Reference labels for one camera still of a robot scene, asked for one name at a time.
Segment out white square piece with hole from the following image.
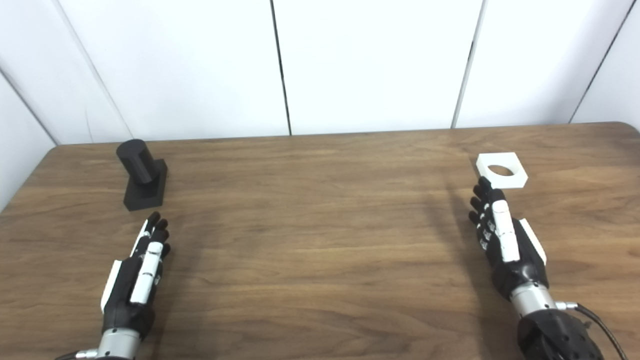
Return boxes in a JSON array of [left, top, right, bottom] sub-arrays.
[[475, 152, 529, 190]]

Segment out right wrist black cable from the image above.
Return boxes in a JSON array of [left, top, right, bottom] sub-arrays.
[[555, 301, 628, 360]]

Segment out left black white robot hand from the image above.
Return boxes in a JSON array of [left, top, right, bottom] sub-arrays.
[[97, 211, 172, 360]]

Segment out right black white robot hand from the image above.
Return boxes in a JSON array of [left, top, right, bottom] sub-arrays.
[[468, 176, 558, 318]]

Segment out black peg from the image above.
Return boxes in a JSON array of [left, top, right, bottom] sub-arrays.
[[116, 139, 168, 212]]

